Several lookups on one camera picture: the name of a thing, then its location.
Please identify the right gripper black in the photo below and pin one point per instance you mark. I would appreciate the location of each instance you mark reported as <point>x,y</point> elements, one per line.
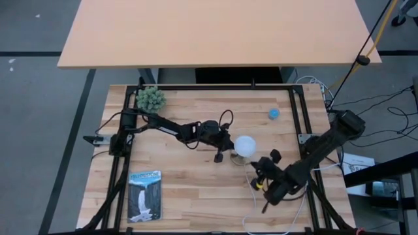
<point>274,174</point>

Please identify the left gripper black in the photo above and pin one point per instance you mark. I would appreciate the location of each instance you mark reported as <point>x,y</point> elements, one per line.
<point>212,132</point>

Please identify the white lightbulb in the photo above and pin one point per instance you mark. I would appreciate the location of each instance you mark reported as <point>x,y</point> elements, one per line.
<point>245,146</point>

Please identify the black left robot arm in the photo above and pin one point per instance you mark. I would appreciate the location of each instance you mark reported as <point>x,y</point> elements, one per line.
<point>166,125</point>

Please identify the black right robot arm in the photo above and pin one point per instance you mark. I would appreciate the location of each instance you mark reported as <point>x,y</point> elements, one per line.
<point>326,147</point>

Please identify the yellow tag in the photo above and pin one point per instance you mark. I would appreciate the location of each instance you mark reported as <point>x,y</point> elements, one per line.
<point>259,186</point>

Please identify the blue candle jar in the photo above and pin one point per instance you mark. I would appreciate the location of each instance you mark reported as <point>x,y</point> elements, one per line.
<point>274,114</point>

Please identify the green potted plant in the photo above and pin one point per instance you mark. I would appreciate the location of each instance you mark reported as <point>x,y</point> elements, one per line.
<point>151,100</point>

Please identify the grey desk leg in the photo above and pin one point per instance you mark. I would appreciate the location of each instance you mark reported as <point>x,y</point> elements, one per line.
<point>147,76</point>
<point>287,75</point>

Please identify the Yellowstone waterfall book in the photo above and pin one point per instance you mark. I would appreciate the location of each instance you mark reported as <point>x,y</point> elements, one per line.
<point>144,196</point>

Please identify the white printed cardboard box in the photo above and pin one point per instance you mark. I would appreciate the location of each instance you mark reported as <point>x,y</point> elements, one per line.
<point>357,163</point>

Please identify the light wooden desk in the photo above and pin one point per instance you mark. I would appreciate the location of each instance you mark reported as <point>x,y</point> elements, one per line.
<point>212,32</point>

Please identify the red knob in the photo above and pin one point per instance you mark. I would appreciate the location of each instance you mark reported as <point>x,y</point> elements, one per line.
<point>360,231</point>

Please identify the black cart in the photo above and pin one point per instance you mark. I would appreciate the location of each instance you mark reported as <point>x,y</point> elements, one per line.
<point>385,168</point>

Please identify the office chair base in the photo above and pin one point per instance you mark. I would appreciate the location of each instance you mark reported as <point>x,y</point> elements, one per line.
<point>396,22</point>

